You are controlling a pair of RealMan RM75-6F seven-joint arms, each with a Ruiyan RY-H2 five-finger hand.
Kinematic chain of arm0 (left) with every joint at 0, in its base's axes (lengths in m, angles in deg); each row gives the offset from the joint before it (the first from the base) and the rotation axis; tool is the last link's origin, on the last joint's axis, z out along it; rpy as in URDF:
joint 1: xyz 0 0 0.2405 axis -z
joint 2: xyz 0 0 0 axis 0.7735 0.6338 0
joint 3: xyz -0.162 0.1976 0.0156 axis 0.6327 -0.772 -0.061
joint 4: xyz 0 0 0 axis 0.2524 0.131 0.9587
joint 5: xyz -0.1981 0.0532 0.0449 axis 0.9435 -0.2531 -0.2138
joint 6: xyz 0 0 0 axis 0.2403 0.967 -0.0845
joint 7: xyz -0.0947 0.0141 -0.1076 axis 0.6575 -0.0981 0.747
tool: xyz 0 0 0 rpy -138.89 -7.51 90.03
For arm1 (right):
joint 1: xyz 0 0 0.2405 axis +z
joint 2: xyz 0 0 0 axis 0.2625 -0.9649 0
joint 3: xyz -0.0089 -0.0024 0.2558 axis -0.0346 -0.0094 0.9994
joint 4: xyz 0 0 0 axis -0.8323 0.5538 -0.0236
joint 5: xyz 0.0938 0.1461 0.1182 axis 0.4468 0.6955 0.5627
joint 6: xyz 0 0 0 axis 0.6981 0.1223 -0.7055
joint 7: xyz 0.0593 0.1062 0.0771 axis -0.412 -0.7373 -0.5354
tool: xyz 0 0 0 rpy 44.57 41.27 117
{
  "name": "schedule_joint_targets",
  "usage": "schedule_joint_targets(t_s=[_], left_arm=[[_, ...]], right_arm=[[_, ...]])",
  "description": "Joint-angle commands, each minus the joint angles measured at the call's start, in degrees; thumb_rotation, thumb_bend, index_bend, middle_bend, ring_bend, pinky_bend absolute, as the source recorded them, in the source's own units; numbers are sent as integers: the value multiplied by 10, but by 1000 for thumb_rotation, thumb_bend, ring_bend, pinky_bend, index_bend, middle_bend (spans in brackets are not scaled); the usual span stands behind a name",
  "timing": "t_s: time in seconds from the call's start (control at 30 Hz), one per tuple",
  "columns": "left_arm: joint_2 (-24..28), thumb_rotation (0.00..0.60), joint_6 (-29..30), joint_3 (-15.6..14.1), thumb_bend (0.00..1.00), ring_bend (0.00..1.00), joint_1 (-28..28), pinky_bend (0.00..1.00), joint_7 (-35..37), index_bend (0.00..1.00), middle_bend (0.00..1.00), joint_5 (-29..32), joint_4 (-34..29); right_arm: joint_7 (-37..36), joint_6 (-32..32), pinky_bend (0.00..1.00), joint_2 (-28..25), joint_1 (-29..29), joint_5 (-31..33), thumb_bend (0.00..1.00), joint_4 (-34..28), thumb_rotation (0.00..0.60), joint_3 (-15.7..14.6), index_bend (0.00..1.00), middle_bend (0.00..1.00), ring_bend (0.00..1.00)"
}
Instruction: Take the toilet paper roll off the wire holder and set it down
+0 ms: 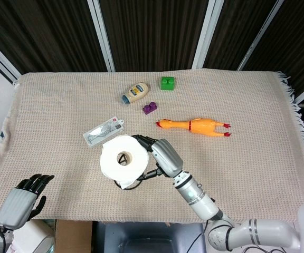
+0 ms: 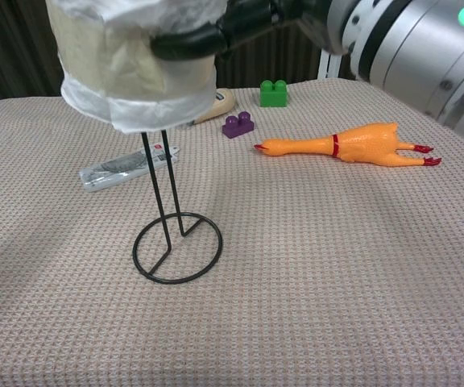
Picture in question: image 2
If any black and grey right hand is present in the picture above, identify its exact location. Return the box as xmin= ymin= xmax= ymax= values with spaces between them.
xmin=150 ymin=0 xmax=340 ymax=62

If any white paper towel roll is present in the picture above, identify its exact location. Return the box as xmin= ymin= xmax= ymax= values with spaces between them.
xmin=45 ymin=0 xmax=218 ymax=136

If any green toy building block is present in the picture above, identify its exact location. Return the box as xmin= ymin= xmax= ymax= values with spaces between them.
xmin=259 ymin=79 xmax=289 ymax=109

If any beige mayonnaise squeeze bottle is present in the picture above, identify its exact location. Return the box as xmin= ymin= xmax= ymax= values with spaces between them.
xmin=191 ymin=89 xmax=239 ymax=127

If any purple toy building block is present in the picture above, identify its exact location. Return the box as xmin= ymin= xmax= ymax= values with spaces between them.
xmin=221 ymin=111 xmax=255 ymax=140

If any yellow rubber chicken toy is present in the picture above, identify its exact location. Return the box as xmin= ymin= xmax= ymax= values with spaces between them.
xmin=254 ymin=122 xmax=443 ymax=169

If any packaged clear ruler set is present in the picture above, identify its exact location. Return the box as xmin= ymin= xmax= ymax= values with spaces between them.
xmin=78 ymin=143 xmax=180 ymax=193

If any beige woven tablecloth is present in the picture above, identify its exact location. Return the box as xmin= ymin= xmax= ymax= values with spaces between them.
xmin=0 ymin=78 xmax=464 ymax=387

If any white metal frame post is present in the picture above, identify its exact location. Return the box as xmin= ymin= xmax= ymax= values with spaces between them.
xmin=318 ymin=50 xmax=344 ymax=81

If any black wire roll stand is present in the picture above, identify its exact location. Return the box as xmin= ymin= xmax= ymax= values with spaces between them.
xmin=132 ymin=131 xmax=224 ymax=285

